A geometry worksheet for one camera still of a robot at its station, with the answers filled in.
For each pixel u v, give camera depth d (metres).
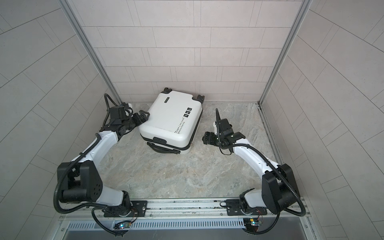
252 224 0.68
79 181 0.41
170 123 0.80
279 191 0.40
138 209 0.70
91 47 0.87
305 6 0.71
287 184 0.38
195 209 0.72
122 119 0.68
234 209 0.71
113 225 0.67
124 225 0.64
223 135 0.64
